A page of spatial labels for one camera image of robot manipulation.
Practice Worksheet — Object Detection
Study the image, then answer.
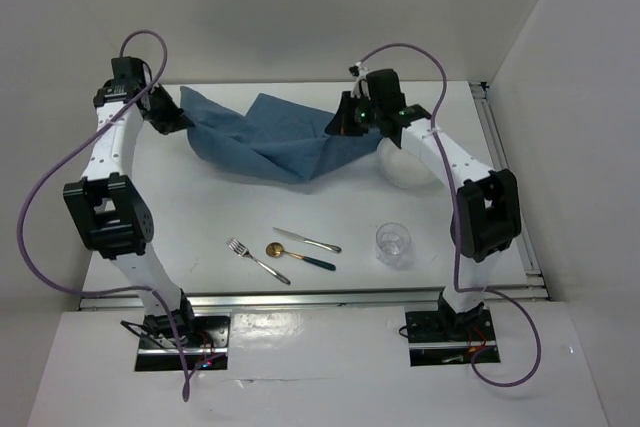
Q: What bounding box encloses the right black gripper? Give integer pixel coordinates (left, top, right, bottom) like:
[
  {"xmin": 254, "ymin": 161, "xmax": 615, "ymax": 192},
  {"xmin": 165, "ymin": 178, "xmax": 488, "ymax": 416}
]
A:
[{"xmin": 327, "ymin": 91, "xmax": 382, "ymax": 137}]

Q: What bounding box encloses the blue cloth napkin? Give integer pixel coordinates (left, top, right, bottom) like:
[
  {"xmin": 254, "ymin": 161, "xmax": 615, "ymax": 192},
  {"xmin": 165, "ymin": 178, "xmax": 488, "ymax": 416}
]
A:
[{"xmin": 180, "ymin": 86, "xmax": 382, "ymax": 184}]

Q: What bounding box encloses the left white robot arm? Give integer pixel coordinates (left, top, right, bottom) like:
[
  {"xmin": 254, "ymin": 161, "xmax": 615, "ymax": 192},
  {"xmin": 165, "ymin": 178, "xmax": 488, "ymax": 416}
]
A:
[{"xmin": 63, "ymin": 86, "xmax": 198, "ymax": 346}]

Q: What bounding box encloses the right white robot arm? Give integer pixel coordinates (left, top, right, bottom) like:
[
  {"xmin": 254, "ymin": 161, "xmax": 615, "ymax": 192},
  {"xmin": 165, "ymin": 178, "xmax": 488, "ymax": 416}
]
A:
[{"xmin": 325, "ymin": 91, "xmax": 522, "ymax": 339}]

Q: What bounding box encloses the clear drinking glass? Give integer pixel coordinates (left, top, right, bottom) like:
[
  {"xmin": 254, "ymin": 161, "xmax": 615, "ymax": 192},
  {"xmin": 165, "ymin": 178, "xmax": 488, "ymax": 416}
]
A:
[{"xmin": 375, "ymin": 223, "xmax": 413, "ymax": 270}]

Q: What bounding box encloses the silver table knife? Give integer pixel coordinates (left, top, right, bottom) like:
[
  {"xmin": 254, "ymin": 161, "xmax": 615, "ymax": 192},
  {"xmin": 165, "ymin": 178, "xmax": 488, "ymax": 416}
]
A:
[{"xmin": 272, "ymin": 227, "xmax": 342, "ymax": 254}]

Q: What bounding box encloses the silver fork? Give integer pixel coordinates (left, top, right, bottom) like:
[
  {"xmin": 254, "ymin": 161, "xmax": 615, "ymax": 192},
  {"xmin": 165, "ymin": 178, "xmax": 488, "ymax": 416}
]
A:
[{"xmin": 226, "ymin": 238, "xmax": 291, "ymax": 286}]

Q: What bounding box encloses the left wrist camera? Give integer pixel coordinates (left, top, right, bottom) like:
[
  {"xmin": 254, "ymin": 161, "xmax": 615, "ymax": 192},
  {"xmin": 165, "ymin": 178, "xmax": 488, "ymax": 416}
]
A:
[{"xmin": 111, "ymin": 56, "xmax": 149, "ymax": 89}]

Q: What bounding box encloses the aluminium right side rail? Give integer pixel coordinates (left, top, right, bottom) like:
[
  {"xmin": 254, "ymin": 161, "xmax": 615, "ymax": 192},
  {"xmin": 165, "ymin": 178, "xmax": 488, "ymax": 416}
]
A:
[{"xmin": 469, "ymin": 82, "xmax": 550, "ymax": 302}]

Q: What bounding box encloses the aluminium rail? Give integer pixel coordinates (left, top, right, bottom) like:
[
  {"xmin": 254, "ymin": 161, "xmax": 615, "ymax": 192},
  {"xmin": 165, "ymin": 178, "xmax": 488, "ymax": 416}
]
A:
[
  {"xmin": 469, "ymin": 82, "xmax": 550, "ymax": 302},
  {"xmin": 79, "ymin": 282, "xmax": 550, "ymax": 312}
]

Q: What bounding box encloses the gold spoon green handle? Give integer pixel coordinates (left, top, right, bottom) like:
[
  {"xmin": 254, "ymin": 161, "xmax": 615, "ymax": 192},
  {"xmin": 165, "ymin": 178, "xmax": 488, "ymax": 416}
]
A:
[{"xmin": 265, "ymin": 242, "xmax": 337, "ymax": 271}]

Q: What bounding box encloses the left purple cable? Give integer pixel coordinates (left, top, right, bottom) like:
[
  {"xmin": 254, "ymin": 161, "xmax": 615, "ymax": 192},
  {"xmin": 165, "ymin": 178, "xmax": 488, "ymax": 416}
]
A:
[{"xmin": 17, "ymin": 31, "xmax": 221, "ymax": 403}]

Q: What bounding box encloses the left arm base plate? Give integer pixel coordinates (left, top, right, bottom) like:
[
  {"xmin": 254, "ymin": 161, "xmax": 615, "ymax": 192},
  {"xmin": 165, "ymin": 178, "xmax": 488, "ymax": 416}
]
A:
[{"xmin": 120, "ymin": 314, "xmax": 231, "ymax": 372}]

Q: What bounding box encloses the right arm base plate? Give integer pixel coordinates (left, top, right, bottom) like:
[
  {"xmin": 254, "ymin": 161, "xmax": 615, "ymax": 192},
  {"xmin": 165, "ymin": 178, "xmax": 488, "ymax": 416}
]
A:
[{"xmin": 398, "ymin": 308, "xmax": 501, "ymax": 367}]

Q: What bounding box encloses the aluminium front rail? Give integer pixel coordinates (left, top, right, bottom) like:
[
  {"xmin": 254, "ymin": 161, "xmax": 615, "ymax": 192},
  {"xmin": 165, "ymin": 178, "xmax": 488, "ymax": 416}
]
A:
[{"xmin": 79, "ymin": 282, "xmax": 550, "ymax": 312}]

